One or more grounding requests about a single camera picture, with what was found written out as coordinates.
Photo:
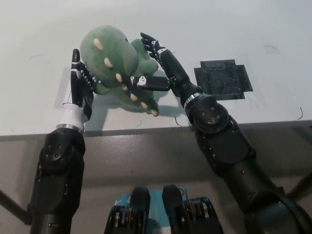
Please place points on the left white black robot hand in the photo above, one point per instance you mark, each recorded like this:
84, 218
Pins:
75, 97

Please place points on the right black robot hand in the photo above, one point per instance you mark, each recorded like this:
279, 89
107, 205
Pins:
175, 70

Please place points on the green plush dinosaur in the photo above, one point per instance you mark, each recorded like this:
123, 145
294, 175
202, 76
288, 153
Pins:
109, 53

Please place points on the grey tape square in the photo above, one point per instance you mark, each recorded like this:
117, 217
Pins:
64, 90

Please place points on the black table leg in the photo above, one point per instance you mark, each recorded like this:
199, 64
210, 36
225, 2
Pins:
302, 186
12, 204

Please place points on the black teal robot torso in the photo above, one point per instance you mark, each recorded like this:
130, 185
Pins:
143, 202

